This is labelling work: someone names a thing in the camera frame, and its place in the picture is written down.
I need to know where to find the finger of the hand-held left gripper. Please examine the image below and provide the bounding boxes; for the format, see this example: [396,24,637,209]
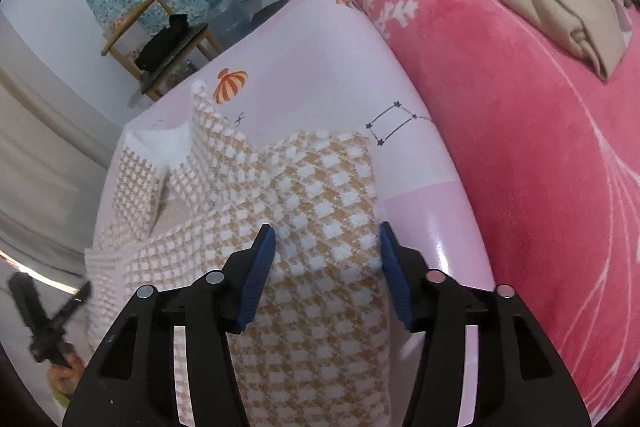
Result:
[7,272,51,348]
[47,281,93,334]

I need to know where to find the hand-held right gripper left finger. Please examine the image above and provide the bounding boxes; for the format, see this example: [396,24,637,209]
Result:
[62,223,277,427]

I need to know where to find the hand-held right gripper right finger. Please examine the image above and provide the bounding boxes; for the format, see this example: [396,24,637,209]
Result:
[377,221,593,427]

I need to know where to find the beige white houndstooth coat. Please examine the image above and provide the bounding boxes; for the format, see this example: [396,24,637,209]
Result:
[84,79,396,427]

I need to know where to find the white curtain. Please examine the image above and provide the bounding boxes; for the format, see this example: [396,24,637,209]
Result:
[0,12,126,293]

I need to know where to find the red floral blanket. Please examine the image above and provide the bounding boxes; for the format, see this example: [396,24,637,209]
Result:
[341,0,640,413]

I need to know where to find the pink printed bed sheet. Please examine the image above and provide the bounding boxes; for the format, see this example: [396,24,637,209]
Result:
[92,0,496,427]

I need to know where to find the black bag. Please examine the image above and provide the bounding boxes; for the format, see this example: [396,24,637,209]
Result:
[135,14,191,70]

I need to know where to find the clear plastic water jug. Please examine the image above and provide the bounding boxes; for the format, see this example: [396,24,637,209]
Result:
[210,0,261,42]

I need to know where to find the wooden chair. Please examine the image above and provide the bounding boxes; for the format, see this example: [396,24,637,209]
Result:
[101,0,223,102]

